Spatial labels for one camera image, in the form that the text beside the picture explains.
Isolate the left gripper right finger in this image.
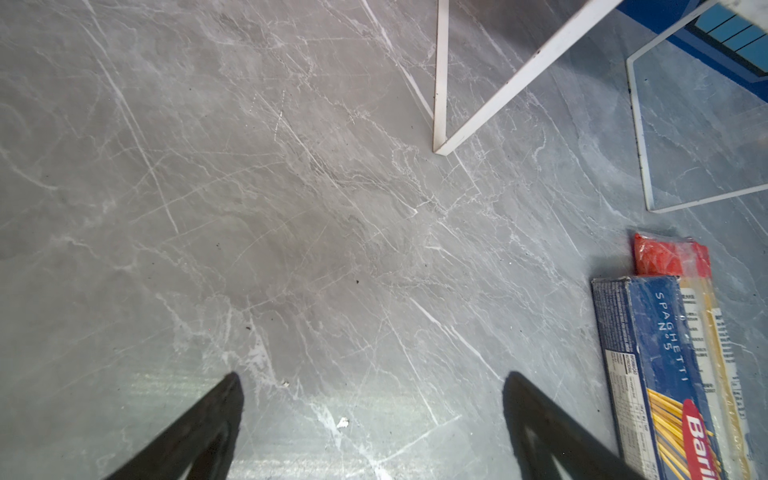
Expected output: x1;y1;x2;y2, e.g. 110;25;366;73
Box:
502;371;641;479

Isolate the blue Barilla spaghetti box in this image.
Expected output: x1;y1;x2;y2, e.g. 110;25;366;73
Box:
591;276;728;479

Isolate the red-ended spaghetti bag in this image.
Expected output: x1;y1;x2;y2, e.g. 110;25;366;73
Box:
634;233;759;479

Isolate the white two-tier shelf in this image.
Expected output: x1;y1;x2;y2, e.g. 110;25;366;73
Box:
432;0;767;214

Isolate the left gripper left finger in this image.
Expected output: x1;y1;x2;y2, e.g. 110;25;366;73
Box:
108;372;244;479

